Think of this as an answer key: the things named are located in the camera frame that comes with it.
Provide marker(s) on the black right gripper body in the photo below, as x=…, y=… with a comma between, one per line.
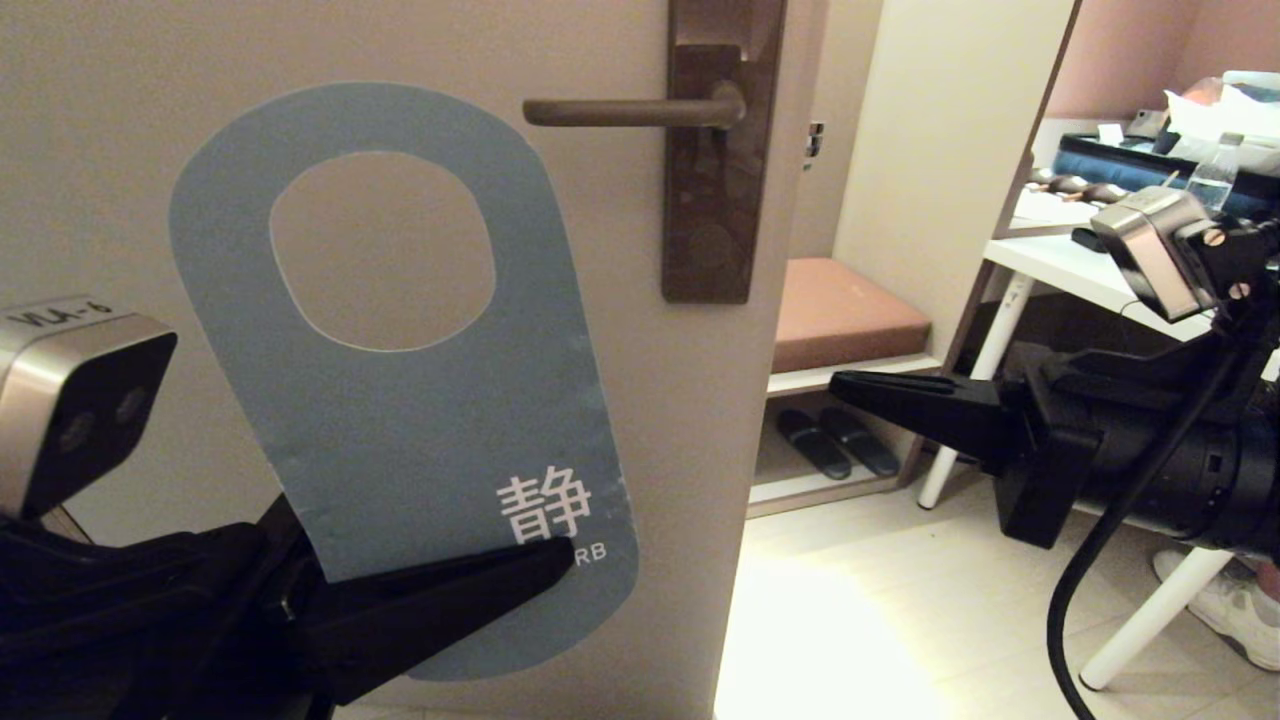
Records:
x=1080, y=450

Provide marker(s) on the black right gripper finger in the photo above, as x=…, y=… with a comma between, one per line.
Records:
x=920, y=410

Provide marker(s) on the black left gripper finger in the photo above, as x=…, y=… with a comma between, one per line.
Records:
x=430, y=600

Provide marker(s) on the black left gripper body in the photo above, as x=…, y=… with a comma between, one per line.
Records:
x=130, y=620

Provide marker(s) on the white door hanger sign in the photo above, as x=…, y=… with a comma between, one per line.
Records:
x=420, y=420

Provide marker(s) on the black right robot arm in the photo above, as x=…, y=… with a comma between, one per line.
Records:
x=1240, y=490

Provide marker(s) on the beige door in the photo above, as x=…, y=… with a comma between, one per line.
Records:
x=650, y=450

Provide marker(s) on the dark grey slipper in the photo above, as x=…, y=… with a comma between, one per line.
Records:
x=860, y=443
x=812, y=447

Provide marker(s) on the terracotta seat cushion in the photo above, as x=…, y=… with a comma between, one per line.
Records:
x=840, y=315

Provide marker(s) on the small black case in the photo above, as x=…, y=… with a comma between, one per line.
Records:
x=1085, y=240

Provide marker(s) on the white sneaker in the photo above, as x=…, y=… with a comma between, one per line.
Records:
x=1225, y=615

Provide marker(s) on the person leg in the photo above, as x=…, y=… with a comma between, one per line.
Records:
x=1268, y=580

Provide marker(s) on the white paper sheet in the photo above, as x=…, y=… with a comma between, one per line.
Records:
x=1050, y=212

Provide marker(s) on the cream shelf cabinet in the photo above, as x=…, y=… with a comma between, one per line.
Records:
x=950, y=150

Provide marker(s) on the dark blue case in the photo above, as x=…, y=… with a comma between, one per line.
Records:
x=1120, y=165

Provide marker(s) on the clear plastic water bottle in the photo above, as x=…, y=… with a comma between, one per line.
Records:
x=1215, y=172

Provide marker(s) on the white plastic bag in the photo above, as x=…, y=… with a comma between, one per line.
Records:
x=1225, y=115

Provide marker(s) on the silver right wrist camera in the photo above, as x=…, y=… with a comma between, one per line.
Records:
x=1160, y=250

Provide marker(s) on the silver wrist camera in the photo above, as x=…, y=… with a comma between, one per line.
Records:
x=1160, y=250
x=60, y=400

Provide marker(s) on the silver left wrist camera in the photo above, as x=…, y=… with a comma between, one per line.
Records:
x=60, y=400

